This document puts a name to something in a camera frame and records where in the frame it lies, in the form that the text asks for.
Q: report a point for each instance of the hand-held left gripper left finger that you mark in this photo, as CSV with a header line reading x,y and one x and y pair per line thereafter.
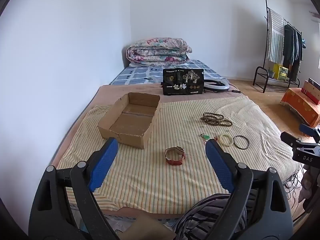
x,y
105,162

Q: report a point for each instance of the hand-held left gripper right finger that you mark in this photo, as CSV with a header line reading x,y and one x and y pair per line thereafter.
x,y
220,165

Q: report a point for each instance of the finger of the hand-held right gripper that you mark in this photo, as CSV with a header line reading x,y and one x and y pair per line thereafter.
x,y
290,138
307,130

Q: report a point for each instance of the cardboard box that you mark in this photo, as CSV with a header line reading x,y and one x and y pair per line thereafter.
x,y
135,120

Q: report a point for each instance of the orange cloth-covered table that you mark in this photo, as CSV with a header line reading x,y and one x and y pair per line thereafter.
x,y
300,105

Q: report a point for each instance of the pale pink cloth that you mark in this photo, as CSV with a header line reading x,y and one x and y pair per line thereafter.
x,y
307,187

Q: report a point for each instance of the red flat box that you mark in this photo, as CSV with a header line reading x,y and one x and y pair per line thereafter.
x,y
310,95

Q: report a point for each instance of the thin black bangle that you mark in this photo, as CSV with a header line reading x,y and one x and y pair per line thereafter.
x,y
241,135

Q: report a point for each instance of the dark flat box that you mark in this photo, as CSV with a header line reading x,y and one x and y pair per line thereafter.
x,y
315,83

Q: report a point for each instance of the yellow striped cloth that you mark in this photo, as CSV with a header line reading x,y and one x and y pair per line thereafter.
x,y
155,180

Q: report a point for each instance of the person's striped clothing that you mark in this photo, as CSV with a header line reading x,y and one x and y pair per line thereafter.
x,y
200,217

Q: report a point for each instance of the yellow crate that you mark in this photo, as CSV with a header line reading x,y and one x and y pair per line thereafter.
x,y
281,72

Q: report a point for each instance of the pink-brown blanket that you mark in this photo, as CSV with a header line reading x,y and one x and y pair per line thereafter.
x,y
110,92

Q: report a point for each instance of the brown cardboard sheet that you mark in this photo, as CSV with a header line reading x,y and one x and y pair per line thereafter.
x,y
150,230

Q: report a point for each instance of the dark hanging clothes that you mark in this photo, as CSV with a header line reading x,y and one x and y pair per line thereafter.
x,y
291,45

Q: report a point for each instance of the black printed bag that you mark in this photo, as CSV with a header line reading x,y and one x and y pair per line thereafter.
x,y
182,80

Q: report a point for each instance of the blue checked bed sheet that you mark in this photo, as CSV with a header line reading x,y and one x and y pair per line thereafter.
x,y
140,75

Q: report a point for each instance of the striped hanging towel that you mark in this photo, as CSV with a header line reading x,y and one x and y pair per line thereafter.
x,y
276,37

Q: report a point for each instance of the black clothes rack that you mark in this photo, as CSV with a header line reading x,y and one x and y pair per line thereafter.
x,y
266,25

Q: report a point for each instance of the folded floral quilt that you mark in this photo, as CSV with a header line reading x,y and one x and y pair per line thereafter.
x,y
157,52

